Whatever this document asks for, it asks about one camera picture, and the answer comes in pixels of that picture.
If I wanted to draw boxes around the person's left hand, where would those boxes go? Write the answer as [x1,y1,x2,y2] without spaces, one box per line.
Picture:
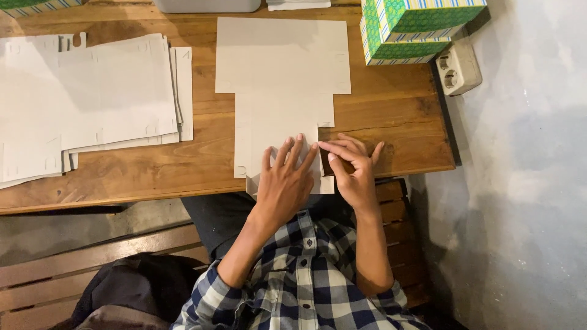
[251,134,320,228]

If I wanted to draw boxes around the person's right hand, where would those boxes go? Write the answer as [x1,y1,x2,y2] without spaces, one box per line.
[318,133,385,217]

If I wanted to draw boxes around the white cardboard box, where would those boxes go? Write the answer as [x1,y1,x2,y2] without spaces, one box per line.
[215,17,352,196]

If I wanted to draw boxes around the dark grey trousers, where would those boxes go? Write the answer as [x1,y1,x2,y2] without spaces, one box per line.
[181,192,355,263]

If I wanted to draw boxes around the blue white plaid shirt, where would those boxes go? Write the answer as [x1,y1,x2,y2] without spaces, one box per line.
[170,209,432,330]

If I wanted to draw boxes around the green patterned striped gift box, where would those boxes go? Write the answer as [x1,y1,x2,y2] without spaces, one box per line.
[360,16,453,66]
[361,0,488,45]
[0,0,83,19]

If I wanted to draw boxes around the white double power socket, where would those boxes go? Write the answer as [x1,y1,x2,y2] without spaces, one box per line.
[435,43,483,96]

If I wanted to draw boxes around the dark fabric bag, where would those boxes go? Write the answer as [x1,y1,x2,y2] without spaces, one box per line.
[48,253,203,330]

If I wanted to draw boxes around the white paper sheet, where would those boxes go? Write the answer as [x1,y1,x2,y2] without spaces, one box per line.
[266,0,332,11]

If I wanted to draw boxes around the grey plastic container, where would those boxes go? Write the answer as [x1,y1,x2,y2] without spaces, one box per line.
[153,0,261,14]

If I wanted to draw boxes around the brown wooden slatted bench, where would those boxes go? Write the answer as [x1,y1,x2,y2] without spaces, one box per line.
[0,178,430,330]

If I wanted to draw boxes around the stack of white cardboard sheets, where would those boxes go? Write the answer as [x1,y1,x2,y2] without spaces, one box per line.
[0,32,194,190]

